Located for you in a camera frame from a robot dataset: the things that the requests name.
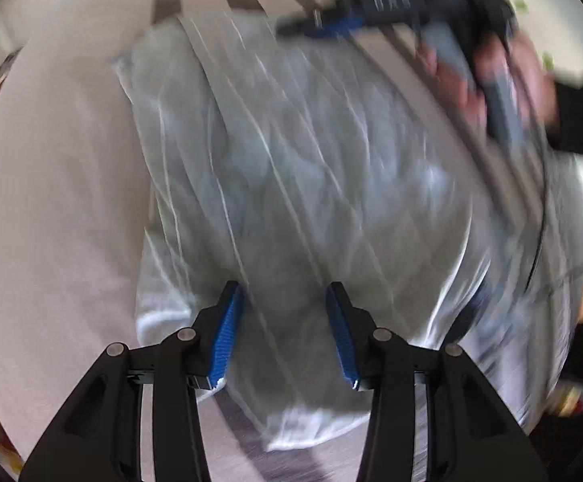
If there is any right hand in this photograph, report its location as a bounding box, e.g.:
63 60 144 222
415 32 558 132

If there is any grey striped t-shirt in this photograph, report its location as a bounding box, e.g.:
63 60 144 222
116 11 583 449

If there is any striped blue bed sheet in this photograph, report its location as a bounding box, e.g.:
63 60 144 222
0 0 364 481

